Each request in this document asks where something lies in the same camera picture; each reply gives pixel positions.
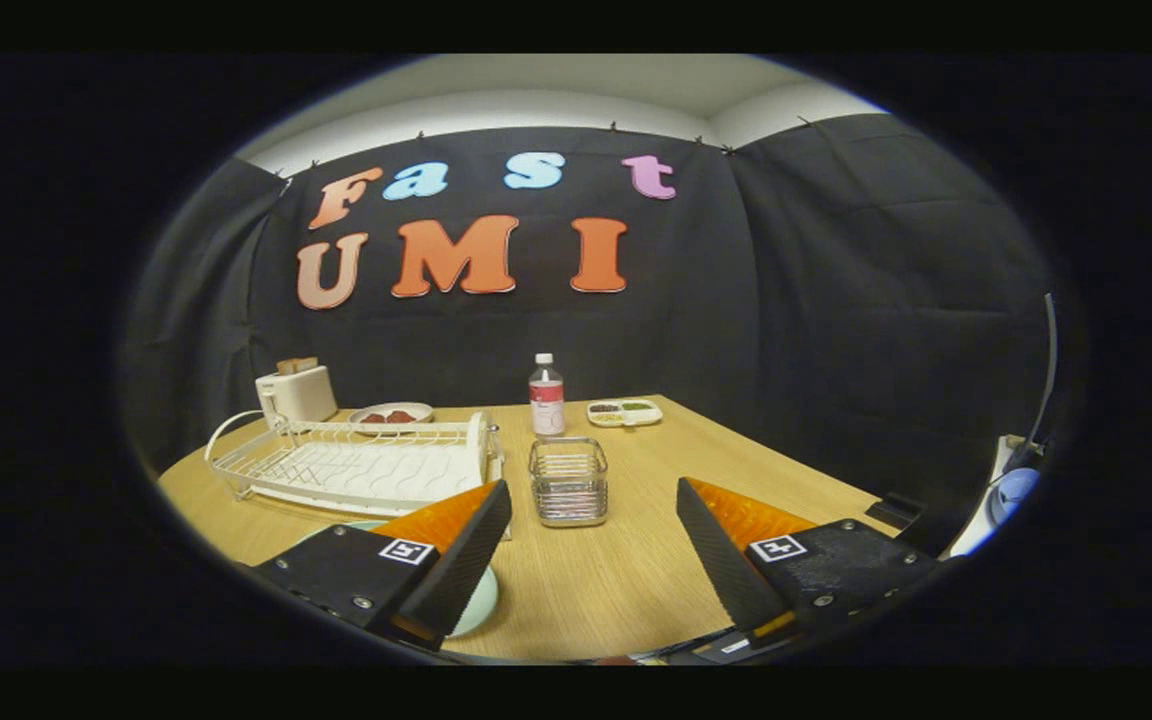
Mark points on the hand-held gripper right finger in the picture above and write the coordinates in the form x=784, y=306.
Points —
x=726, y=570

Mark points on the black clamp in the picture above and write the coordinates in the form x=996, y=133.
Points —
x=896, y=511

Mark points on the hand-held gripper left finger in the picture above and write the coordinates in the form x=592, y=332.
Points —
x=456, y=570

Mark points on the black backdrop cloth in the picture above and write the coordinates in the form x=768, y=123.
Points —
x=786, y=300

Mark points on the mint green plate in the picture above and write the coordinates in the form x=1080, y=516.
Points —
x=476, y=605

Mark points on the white divided condiment dish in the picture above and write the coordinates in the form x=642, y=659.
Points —
x=626, y=414

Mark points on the blue round object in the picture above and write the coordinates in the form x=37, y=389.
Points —
x=1016, y=493

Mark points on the white sheet object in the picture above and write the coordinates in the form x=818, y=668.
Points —
x=976, y=525

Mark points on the thin grey pole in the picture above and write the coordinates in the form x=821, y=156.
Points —
x=1050, y=370

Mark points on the white plate with meat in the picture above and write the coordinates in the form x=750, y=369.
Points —
x=406, y=406

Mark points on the clear bottle with red label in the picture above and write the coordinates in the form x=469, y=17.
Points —
x=547, y=400

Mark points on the white toaster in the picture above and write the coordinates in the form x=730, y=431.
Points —
x=301, y=397

